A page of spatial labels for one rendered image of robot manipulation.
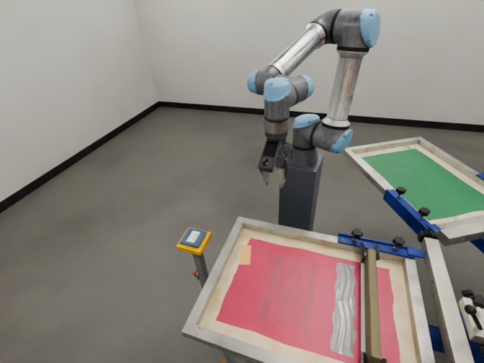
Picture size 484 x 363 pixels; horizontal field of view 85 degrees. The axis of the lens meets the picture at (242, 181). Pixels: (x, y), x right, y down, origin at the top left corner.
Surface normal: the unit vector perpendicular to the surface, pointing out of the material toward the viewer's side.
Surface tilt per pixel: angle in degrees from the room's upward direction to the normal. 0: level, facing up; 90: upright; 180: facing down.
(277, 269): 0
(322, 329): 0
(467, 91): 90
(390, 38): 90
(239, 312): 0
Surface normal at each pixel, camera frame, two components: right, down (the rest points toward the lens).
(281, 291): -0.06, -0.80
